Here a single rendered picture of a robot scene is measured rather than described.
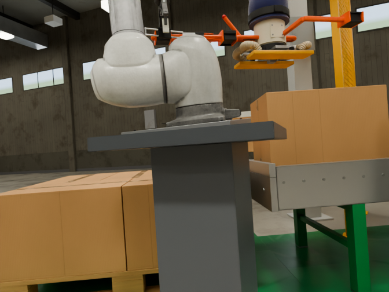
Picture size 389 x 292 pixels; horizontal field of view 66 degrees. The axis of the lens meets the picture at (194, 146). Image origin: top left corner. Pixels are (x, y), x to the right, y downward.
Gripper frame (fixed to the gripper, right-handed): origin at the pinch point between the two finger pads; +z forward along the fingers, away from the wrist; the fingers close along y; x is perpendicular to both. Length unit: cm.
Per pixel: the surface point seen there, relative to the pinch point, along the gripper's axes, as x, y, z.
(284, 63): -70, 6, 13
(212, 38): -24.8, -1.7, 1.7
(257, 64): -53, 6, 13
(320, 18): -72, -26, 1
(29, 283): 70, 1, 115
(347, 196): -71, -37, 84
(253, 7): -49, -2, -15
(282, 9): -61, -10, -11
